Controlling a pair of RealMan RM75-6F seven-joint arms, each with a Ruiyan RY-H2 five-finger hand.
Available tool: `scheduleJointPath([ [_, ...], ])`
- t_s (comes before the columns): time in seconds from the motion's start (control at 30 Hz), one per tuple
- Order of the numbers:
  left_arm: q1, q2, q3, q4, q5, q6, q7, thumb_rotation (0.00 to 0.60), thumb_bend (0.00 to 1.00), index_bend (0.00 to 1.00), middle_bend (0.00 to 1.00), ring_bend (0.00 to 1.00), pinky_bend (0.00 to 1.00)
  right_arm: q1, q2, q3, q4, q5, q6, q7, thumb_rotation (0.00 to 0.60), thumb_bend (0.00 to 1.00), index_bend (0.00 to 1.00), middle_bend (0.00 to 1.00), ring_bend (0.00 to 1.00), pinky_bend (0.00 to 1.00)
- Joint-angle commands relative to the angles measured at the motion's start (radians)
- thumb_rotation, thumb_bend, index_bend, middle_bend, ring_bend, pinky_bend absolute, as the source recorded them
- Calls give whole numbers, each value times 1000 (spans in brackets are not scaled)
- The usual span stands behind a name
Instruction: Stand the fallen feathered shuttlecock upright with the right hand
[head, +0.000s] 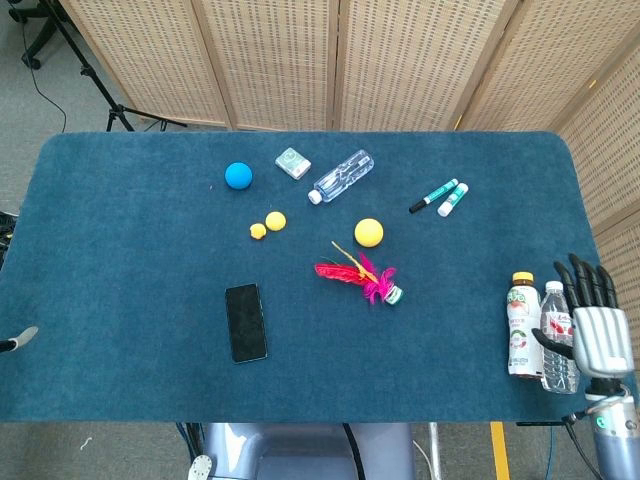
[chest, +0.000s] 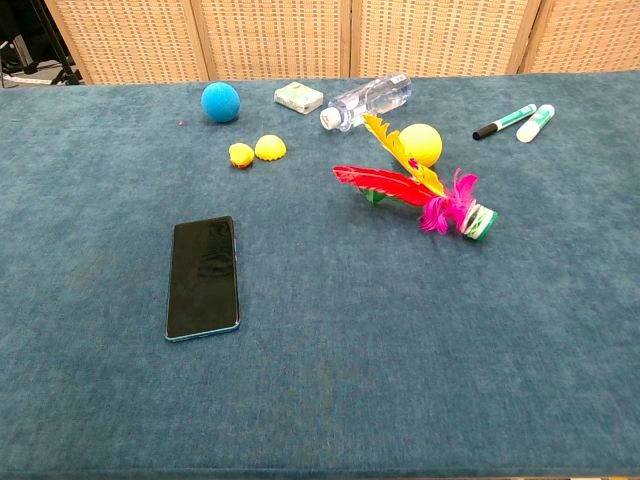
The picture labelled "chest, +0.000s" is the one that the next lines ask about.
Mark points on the white tissue pack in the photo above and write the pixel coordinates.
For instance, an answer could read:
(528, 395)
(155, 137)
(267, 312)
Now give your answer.
(298, 97)

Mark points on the black smartphone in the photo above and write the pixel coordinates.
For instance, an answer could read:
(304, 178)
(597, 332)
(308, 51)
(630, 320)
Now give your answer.
(202, 277)

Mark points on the yellow scalloped toy dome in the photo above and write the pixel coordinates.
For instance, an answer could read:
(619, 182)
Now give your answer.
(270, 148)

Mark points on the woven rattan folding screen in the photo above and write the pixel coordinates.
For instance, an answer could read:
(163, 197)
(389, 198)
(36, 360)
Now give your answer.
(320, 37)

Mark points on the green marker with black cap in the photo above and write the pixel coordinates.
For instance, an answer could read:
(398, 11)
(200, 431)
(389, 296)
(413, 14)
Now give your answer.
(505, 121)

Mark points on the colourful feather shuttlecock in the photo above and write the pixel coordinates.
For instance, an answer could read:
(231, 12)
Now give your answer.
(400, 187)

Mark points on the clear plastic water bottle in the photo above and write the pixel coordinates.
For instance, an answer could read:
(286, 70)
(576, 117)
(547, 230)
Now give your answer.
(370, 100)

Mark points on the yellow foam ball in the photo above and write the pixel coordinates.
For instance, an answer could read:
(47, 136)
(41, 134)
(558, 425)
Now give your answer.
(425, 144)

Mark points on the blue velvet tablecloth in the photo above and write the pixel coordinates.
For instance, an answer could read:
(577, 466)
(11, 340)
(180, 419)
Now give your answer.
(320, 310)

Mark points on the small yellow toy cake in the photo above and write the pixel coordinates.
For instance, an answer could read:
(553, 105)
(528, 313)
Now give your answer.
(241, 154)

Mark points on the blue foam ball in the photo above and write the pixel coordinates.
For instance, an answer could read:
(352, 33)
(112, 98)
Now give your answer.
(220, 102)

